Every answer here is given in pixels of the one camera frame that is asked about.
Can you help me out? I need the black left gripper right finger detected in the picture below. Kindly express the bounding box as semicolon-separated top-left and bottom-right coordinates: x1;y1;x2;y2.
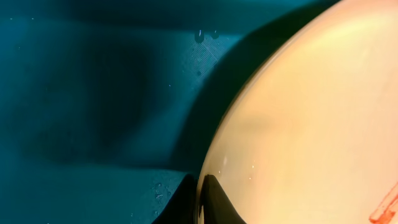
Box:
198;174;246;224

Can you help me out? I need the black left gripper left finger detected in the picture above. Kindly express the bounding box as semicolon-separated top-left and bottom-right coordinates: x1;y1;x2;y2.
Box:
152;174;197;224

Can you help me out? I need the yellow-green plastic plate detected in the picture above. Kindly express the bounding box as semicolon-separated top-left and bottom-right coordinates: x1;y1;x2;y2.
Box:
201;0;397;224

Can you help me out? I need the teal plastic serving tray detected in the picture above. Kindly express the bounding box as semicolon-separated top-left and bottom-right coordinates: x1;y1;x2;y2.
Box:
1;0;333;223

